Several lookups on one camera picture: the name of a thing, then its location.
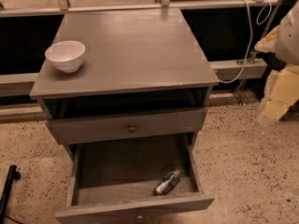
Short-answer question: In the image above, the white ceramic bowl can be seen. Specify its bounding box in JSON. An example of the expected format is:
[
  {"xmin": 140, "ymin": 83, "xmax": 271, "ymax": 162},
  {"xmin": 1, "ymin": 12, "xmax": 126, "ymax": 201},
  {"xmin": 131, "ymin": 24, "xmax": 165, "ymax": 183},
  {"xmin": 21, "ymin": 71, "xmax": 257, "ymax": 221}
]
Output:
[{"xmin": 45, "ymin": 40, "xmax": 86, "ymax": 73}]

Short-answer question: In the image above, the open grey wooden drawer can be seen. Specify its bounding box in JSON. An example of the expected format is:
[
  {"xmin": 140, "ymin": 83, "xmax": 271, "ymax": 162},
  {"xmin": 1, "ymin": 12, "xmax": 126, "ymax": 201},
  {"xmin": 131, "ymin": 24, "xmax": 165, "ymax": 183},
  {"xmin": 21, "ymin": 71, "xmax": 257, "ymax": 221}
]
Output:
[{"xmin": 55, "ymin": 134, "xmax": 214, "ymax": 224}]

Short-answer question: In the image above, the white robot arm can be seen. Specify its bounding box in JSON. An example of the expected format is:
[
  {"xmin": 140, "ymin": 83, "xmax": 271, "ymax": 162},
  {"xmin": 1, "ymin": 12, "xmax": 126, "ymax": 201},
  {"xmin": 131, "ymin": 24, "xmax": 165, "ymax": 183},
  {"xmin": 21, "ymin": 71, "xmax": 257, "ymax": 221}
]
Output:
[{"xmin": 254, "ymin": 1, "xmax": 299, "ymax": 126}]

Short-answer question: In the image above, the round brass drawer knob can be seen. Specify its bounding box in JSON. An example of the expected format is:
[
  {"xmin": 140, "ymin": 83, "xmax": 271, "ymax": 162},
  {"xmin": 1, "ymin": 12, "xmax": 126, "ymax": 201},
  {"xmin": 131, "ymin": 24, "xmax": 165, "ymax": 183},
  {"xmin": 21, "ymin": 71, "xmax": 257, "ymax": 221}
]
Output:
[{"xmin": 128, "ymin": 124, "xmax": 136, "ymax": 133}]

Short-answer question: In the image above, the slanted metal support rod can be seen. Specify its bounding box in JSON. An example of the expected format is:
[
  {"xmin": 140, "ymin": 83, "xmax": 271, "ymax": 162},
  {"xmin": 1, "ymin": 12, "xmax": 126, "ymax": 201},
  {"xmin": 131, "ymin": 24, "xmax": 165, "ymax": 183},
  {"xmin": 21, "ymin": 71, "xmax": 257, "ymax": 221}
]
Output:
[{"xmin": 234, "ymin": 0, "xmax": 284, "ymax": 105}]

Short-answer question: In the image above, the silver blue redbull can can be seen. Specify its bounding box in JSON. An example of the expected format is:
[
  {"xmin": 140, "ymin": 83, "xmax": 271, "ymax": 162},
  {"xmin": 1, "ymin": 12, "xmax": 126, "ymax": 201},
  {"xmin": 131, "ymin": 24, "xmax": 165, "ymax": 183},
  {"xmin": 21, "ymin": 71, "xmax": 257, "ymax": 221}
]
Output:
[{"xmin": 153, "ymin": 170, "xmax": 181, "ymax": 195}]

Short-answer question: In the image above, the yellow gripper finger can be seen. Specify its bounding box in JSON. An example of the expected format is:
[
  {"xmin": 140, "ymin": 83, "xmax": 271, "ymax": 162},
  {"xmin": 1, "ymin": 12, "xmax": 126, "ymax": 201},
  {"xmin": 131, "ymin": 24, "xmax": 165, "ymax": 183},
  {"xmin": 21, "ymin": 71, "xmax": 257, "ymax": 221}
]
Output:
[
  {"xmin": 254, "ymin": 26, "xmax": 278, "ymax": 53},
  {"xmin": 257, "ymin": 63, "xmax": 299, "ymax": 126}
]

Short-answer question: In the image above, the grey wooden drawer cabinet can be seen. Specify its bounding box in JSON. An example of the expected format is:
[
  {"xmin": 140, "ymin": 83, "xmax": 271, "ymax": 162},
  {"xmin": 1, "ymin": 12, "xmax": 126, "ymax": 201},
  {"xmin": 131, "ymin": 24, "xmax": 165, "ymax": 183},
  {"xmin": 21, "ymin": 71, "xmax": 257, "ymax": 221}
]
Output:
[{"xmin": 31, "ymin": 8, "xmax": 218, "ymax": 224}]

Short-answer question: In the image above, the closed grey upper drawer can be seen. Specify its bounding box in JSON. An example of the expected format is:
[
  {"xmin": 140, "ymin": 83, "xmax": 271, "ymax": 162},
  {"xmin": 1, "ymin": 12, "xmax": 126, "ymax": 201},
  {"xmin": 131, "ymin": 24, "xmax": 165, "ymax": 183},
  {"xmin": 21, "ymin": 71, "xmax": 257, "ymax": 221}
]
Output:
[{"xmin": 47, "ymin": 107, "xmax": 207, "ymax": 145}]

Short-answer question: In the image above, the white hanging cable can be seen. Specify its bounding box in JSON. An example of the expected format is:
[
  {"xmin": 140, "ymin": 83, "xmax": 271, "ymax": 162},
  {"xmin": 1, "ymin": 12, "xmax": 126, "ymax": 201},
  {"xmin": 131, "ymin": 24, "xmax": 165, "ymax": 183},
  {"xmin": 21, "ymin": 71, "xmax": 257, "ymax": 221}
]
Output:
[{"xmin": 216, "ymin": 0, "xmax": 273, "ymax": 85}]

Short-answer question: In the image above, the grey metal railing frame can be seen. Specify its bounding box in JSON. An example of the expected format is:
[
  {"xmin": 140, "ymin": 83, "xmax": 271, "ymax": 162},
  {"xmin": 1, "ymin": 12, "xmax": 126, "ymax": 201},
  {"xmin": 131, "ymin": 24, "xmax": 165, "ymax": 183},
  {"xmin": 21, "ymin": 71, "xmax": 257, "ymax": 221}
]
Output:
[{"xmin": 0, "ymin": 0, "xmax": 291, "ymax": 99}]

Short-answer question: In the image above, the black pole on floor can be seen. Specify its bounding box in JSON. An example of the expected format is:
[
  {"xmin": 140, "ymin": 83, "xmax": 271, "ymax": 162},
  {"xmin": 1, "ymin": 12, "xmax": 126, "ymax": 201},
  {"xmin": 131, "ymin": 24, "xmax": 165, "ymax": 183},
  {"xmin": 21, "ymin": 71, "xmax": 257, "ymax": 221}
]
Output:
[{"xmin": 0, "ymin": 165, "xmax": 21, "ymax": 224}]

